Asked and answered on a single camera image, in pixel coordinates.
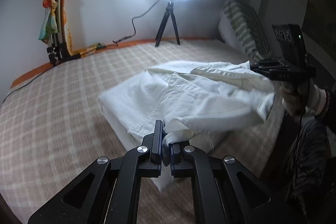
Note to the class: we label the checked beige bed blanket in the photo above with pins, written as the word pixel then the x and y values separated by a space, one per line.
pixel 52 129

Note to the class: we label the orange floral scarf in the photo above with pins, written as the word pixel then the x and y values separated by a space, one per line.
pixel 55 24

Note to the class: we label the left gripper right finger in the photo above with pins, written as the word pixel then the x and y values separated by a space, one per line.
pixel 181 160

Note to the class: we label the green striped white pillow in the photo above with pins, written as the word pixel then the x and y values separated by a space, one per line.
pixel 240 28

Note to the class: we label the gloved right hand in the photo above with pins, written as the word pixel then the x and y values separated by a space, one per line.
pixel 305 95

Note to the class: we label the white shirt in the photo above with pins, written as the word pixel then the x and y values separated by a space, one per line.
pixel 198 102

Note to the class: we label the black camera box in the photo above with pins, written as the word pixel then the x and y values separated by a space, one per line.
pixel 291 41

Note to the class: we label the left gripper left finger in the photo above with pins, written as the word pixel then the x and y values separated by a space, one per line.
pixel 150 162

